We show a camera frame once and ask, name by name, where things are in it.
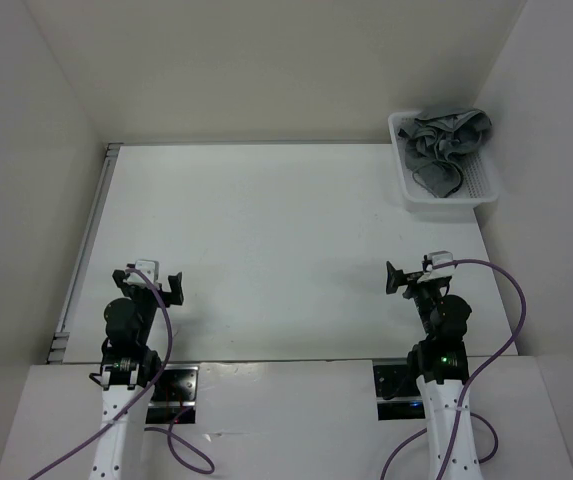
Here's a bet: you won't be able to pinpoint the grey shorts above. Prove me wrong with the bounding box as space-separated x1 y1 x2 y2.
398 106 492 198

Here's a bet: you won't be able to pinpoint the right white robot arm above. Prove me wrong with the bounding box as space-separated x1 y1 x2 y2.
386 257 483 479

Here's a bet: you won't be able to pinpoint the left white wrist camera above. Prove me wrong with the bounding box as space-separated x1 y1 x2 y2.
134 259 159 285

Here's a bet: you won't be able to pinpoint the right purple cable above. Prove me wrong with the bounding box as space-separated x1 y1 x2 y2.
380 258 528 480

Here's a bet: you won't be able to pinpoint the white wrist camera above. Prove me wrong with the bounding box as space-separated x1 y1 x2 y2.
422 251 453 272
134 259 159 285

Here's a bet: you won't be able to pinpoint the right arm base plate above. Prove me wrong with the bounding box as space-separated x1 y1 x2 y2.
373 362 425 421

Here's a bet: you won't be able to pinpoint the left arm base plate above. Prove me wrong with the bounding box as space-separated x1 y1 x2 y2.
146 364 199 426

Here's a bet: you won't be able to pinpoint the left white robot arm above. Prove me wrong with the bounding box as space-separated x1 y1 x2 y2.
89 261 184 479

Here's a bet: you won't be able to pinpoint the white plastic basket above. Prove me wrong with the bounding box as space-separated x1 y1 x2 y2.
388 110 500 214

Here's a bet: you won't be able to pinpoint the aluminium table edge rail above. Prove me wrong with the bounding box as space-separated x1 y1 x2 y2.
45 143 122 364

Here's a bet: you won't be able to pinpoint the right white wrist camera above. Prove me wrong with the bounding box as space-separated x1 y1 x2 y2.
422 251 453 272

